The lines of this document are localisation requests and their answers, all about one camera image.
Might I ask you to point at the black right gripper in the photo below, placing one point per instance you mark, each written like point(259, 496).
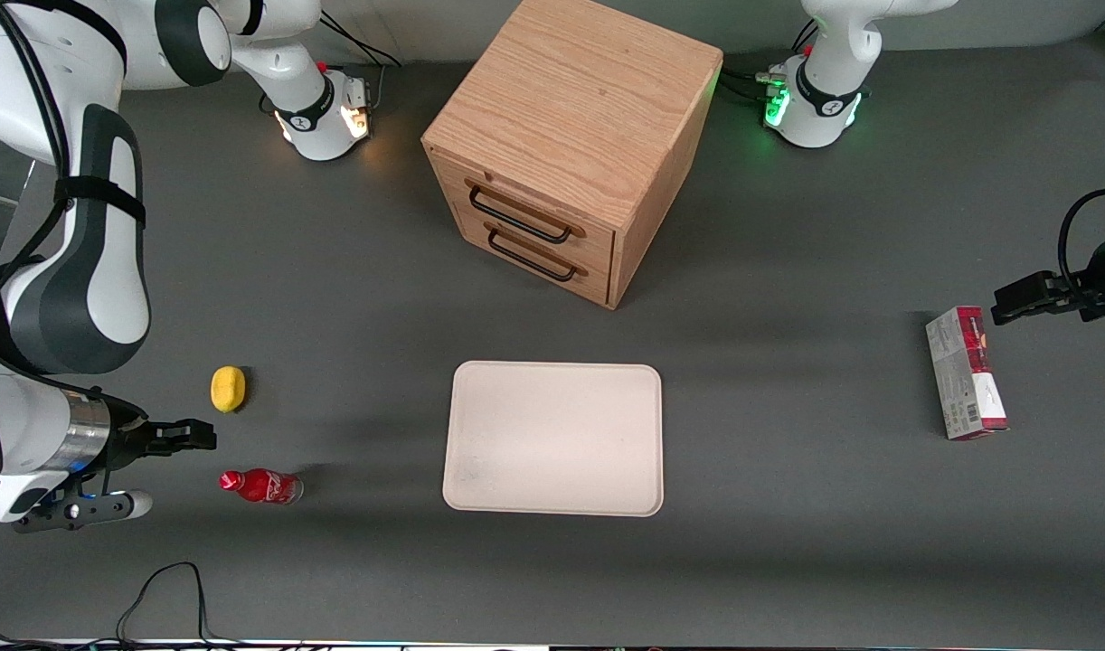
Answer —
point(127, 443)

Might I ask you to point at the yellow lemon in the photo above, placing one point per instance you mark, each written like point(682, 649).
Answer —
point(228, 390)

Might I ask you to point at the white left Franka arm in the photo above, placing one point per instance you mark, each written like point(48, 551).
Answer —
point(833, 81)

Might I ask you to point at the red coke bottle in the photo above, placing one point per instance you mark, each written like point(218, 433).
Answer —
point(265, 486)

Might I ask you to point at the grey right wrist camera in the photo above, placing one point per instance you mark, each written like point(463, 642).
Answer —
point(82, 509)

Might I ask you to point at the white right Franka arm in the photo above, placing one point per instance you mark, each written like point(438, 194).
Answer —
point(82, 271)

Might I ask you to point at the wooden drawer cabinet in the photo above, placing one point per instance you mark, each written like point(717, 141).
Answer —
point(575, 108)

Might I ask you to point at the beige rectangular tray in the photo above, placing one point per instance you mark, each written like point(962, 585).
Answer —
point(552, 438)

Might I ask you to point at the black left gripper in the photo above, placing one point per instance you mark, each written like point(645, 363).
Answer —
point(1098, 287)

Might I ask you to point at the grey and red carton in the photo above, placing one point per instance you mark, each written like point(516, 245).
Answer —
point(966, 372)

